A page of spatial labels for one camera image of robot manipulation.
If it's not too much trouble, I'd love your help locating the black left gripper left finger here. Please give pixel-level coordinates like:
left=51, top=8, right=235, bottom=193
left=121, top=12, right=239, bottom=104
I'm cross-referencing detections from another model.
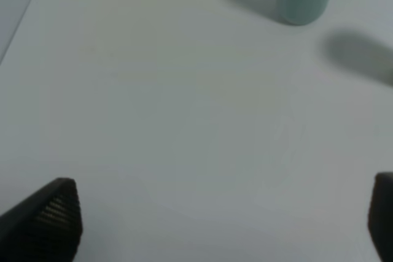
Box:
left=1, top=178, right=83, bottom=261

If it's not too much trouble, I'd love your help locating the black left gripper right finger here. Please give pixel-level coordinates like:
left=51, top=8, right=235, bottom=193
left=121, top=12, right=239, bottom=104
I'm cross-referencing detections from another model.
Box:
left=368, top=172, right=392, bottom=262

